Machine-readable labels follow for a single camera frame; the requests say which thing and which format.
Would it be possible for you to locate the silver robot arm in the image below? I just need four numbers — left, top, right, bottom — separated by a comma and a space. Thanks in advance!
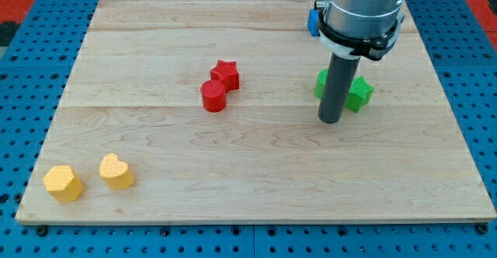
315, 0, 404, 61

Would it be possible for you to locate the red star block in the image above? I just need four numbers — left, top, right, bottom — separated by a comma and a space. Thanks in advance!
210, 60, 240, 92

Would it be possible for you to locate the green star block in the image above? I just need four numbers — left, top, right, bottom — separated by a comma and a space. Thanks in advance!
345, 76, 374, 113

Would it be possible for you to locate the red cylinder block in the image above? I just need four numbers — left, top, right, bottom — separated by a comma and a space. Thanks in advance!
200, 79, 226, 112

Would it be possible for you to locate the wooden board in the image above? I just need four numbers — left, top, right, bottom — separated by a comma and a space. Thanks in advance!
16, 0, 496, 225

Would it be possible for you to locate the green round block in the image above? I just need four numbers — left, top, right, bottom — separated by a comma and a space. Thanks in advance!
315, 69, 328, 99

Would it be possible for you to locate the blue block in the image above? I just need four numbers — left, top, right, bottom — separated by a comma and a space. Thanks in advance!
307, 9, 319, 37

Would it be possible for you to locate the yellow heart block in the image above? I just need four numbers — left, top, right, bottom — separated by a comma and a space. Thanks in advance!
99, 153, 135, 190

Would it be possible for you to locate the yellow hexagon block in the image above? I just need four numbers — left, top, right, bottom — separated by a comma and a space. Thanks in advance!
43, 165, 85, 203

